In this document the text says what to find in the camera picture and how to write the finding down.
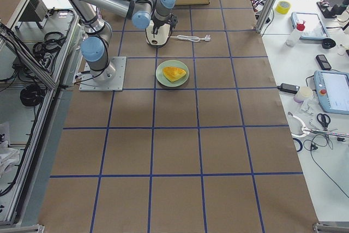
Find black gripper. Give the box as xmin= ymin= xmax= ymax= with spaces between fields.
xmin=152 ymin=13 xmax=178 ymax=35

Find white toaster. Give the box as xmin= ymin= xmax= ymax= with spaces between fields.
xmin=146 ymin=21 xmax=170 ymax=47

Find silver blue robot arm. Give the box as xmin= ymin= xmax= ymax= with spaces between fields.
xmin=69 ymin=0 xmax=177 ymax=81

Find yellow triangular bread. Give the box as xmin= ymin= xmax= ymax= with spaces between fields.
xmin=162 ymin=67 xmax=186 ymax=82

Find light green plate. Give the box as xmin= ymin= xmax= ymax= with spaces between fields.
xmin=155 ymin=59 xmax=189 ymax=87

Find grey electrical box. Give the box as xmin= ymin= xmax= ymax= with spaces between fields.
xmin=19 ymin=0 xmax=48 ymax=29

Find yellow tape roll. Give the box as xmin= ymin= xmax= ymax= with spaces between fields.
xmin=275 ymin=1 xmax=291 ymax=15

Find black power adapter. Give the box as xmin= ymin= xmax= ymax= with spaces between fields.
xmin=277 ymin=83 xmax=300 ymax=94

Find white bottle red cap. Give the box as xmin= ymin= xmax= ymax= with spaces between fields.
xmin=285 ymin=20 xmax=305 ymax=47

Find blue teach pendant far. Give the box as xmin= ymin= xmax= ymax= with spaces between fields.
xmin=291 ymin=12 xmax=329 ymax=41

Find blue teach pendant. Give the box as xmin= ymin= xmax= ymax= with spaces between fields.
xmin=291 ymin=12 xmax=329 ymax=41
xmin=305 ymin=70 xmax=348 ymax=115

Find white purple cup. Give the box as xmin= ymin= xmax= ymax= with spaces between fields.
xmin=293 ymin=86 xmax=314 ymax=103

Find black tape roll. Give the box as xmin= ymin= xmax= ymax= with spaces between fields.
xmin=321 ymin=38 xmax=336 ymax=50

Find black phone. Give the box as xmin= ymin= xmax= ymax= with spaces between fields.
xmin=316 ymin=55 xmax=332 ymax=70

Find blue teach pendant near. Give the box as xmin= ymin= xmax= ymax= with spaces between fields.
xmin=305 ymin=70 xmax=348 ymax=115

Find black scissors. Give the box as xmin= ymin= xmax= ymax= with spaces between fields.
xmin=316 ymin=113 xmax=331 ymax=131

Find white power cable with plug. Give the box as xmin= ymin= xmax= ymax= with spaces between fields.
xmin=169 ymin=34 xmax=212 ymax=44

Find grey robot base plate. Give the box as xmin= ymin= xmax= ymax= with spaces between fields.
xmin=79 ymin=56 xmax=127 ymax=92

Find coiled black cable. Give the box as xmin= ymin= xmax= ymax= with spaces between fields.
xmin=20 ymin=83 xmax=44 ymax=107

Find white curved bracket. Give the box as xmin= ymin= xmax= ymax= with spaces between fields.
xmin=287 ymin=111 xmax=310 ymax=139

